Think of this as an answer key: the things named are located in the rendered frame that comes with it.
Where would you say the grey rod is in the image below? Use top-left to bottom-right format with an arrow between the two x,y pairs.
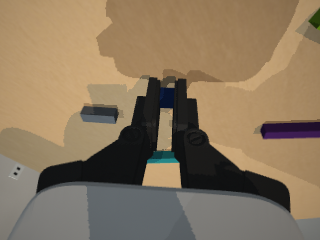
80,106 -> 118,124

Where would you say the purple rod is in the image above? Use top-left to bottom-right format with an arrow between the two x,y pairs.
260,122 -> 320,139

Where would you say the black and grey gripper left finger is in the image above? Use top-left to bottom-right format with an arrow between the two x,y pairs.
36,77 -> 160,193

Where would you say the lime green rod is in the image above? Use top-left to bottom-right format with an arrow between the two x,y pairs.
309,9 -> 320,30

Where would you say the turquoise rod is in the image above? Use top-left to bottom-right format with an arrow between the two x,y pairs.
147,151 -> 179,164

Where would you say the small blue block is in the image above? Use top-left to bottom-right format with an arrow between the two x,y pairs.
160,87 -> 174,109

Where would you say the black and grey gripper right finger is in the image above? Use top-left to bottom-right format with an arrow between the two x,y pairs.
171,79 -> 291,213

